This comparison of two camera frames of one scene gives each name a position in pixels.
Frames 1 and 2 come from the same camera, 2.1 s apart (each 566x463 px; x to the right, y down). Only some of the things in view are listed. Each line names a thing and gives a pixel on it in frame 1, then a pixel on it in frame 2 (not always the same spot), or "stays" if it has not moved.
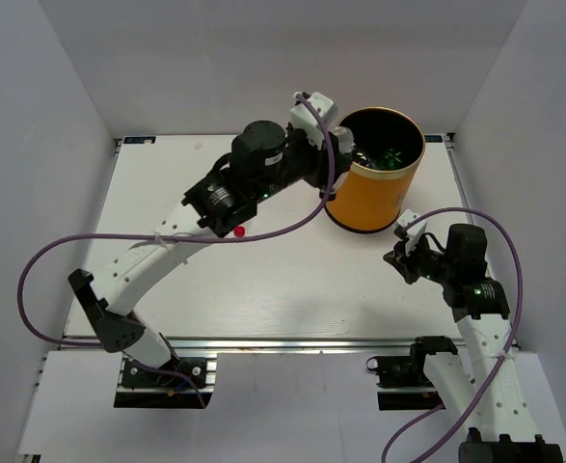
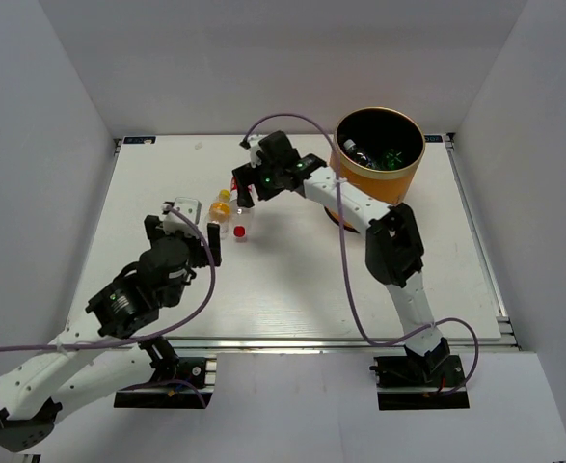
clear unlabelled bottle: (362, 159) stays
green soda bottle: (391, 157) stays
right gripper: (397, 257) to (247, 176)
